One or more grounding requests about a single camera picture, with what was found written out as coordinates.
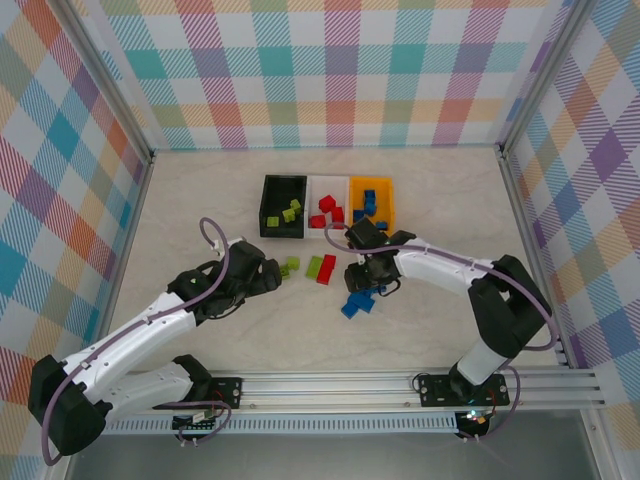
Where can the aluminium mounting rail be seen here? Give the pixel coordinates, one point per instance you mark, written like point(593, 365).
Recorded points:
point(325, 387)

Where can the blue lego brick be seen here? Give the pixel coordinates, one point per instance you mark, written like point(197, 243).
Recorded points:
point(360, 214)
point(351, 307)
point(382, 225)
point(370, 205)
point(366, 302)
point(370, 194)

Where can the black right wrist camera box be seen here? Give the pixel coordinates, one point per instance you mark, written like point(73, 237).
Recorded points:
point(367, 232)

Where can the black plastic bin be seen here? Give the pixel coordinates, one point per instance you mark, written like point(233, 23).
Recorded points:
point(280, 192)

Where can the aluminium frame post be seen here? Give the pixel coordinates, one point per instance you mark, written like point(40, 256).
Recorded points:
point(107, 85)
point(545, 80)

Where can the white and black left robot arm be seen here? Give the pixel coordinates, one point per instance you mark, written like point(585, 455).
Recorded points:
point(135, 330)

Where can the green long lego brick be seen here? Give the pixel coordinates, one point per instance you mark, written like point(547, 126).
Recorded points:
point(315, 267)

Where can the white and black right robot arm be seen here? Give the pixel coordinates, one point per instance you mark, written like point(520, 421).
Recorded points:
point(435, 265)

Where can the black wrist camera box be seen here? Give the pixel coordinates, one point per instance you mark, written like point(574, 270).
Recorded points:
point(367, 232)
point(245, 257)

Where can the white plastic bin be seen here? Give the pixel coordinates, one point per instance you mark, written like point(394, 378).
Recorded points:
point(325, 185)

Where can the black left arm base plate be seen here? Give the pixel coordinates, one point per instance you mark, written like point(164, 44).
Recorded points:
point(229, 392)

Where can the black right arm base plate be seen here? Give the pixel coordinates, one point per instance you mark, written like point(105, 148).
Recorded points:
point(435, 390)

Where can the aluminium table side rail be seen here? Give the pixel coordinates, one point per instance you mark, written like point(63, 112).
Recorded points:
point(525, 235)
point(135, 210)

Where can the right circuit board with light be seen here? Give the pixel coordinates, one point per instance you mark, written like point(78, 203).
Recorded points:
point(474, 419)

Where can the grey metal plate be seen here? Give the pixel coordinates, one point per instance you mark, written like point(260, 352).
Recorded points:
point(325, 460)

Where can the left green circuit board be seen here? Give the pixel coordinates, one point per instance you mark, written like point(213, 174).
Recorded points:
point(195, 420)

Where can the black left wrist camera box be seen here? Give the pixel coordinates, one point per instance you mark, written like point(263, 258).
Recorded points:
point(245, 257)

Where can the yellow plastic bin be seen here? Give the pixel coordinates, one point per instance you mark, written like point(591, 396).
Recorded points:
point(385, 190)

